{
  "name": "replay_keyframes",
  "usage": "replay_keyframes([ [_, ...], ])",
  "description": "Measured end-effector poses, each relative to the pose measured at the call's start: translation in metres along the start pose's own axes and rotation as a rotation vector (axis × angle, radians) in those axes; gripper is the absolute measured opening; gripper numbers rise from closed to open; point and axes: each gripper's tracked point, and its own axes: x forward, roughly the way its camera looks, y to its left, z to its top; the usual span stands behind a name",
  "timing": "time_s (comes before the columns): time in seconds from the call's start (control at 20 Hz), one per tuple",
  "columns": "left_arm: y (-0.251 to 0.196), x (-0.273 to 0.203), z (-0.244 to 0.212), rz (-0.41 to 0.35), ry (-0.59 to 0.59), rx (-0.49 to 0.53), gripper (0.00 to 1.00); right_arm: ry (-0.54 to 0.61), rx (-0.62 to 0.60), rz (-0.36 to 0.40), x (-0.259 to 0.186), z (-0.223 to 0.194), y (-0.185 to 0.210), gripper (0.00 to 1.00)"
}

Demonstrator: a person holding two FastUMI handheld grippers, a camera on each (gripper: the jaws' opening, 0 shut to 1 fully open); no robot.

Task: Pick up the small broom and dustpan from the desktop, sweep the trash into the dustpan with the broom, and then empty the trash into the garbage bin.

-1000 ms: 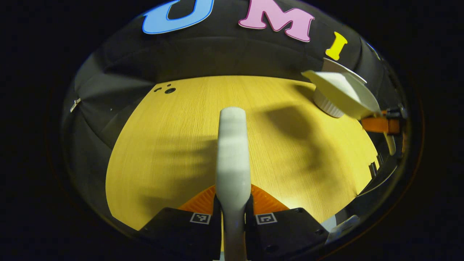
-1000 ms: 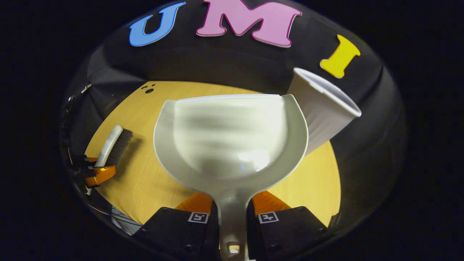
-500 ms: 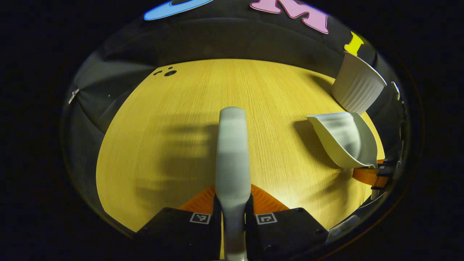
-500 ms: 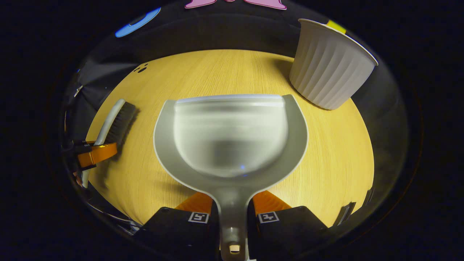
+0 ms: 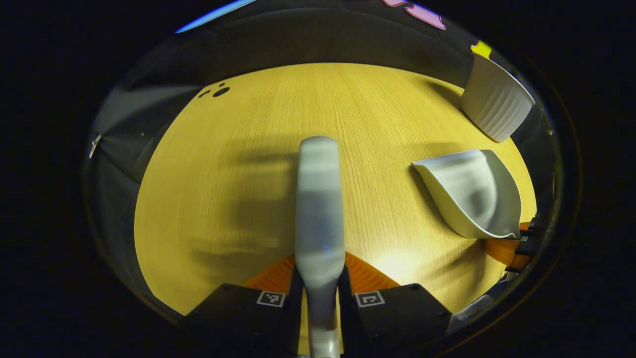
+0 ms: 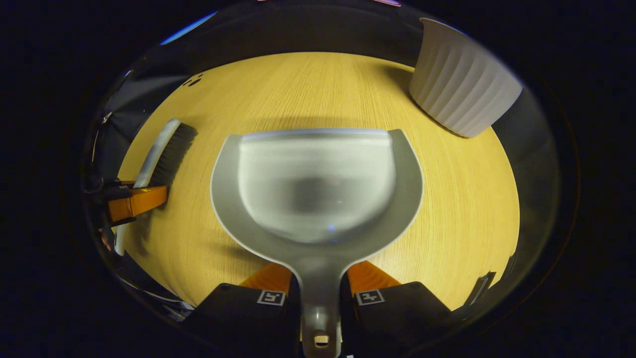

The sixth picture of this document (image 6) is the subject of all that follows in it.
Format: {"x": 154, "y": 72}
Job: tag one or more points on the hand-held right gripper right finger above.
{"x": 397, "y": 318}

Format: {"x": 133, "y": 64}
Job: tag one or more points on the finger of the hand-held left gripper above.
{"x": 139, "y": 201}

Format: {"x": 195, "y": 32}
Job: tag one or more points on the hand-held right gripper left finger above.
{"x": 248, "y": 323}

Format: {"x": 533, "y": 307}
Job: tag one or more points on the small white broom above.
{"x": 169, "y": 149}

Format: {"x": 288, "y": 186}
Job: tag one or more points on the white dustpan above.
{"x": 318, "y": 189}

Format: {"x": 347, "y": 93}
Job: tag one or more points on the white ribbed garbage bin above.
{"x": 462, "y": 84}

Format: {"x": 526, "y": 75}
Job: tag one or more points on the wooden desktop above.
{"x": 462, "y": 199}

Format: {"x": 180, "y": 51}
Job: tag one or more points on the black table edge clamp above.
{"x": 480, "y": 288}

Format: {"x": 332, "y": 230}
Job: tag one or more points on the white cloth clip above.
{"x": 106, "y": 118}

